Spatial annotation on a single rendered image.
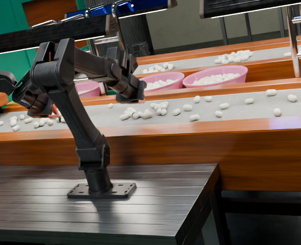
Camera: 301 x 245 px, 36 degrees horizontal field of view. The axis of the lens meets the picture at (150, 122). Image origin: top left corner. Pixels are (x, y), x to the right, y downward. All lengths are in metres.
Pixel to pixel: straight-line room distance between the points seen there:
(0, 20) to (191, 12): 5.16
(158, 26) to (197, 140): 6.26
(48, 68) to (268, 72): 1.10
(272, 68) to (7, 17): 1.31
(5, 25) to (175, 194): 1.49
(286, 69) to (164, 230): 1.09
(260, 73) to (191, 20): 5.37
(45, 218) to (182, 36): 6.31
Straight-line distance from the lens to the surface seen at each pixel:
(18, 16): 2.52
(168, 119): 1.59
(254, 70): 2.03
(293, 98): 1.53
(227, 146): 1.33
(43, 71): 1.17
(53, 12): 2.76
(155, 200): 1.23
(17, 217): 1.38
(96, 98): 2.01
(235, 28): 7.19
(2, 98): 2.28
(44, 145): 1.66
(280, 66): 2.00
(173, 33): 7.49
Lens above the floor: 1.23
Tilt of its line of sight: 18 degrees down
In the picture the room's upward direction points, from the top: 13 degrees counter-clockwise
